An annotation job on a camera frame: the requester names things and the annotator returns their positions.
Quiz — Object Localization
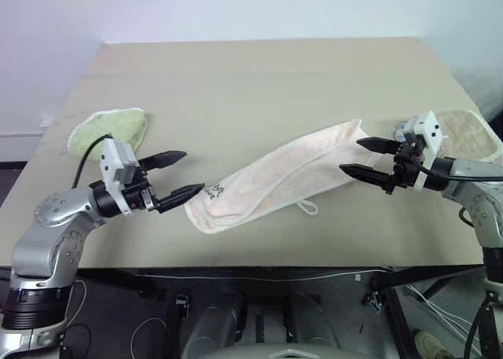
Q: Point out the white looped floor cable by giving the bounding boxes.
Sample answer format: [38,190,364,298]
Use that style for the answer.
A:
[130,314,168,357]

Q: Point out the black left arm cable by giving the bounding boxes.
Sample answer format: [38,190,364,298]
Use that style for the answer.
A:
[72,134,115,189]

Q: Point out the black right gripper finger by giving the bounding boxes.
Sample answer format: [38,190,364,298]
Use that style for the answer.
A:
[338,163,395,189]
[354,137,404,156]

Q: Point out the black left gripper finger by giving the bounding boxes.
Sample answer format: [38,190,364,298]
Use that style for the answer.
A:
[137,150,188,171]
[156,182,207,214]

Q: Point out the white floor cables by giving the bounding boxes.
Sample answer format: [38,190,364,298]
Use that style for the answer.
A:
[401,286,485,349]

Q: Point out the black metal table frame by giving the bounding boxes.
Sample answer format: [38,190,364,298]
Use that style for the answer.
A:
[0,263,490,359]

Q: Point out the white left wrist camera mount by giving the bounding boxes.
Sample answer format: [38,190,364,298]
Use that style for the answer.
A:
[99,137,139,218]

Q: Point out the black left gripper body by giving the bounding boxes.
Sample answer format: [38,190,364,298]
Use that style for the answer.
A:
[120,164,163,215]

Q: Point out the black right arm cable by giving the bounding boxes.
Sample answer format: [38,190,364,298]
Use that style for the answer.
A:
[413,163,503,227]

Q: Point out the beige shoe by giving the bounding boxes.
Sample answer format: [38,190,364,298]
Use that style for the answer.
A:
[415,330,450,359]

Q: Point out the grey rounded robot leg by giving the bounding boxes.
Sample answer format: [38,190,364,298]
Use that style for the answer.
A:
[285,294,341,354]
[183,291,248,359]

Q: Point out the green cloth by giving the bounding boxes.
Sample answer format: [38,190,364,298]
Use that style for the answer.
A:
[68,106,151,164]

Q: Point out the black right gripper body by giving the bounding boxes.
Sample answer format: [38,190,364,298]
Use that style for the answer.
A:
[385,136,428,196]

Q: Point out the thin white cable under table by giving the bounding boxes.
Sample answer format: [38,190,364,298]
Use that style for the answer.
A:
[135,268,396,282]

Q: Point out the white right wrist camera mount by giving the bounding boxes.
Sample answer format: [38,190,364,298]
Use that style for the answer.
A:
[395,110,450,191]

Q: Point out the cream cloth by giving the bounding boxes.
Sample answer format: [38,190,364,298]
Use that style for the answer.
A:
[435,109,502,164]

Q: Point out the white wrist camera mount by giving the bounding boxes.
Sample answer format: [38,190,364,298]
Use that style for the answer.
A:
[395,110,450,191]
[99,137,139,218]

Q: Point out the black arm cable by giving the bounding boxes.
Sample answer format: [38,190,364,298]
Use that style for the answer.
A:
[72,134,115,189]
[413,163,503,227]

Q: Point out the pale pink towel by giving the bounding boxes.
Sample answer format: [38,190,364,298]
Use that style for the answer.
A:
[183,118,380,235]

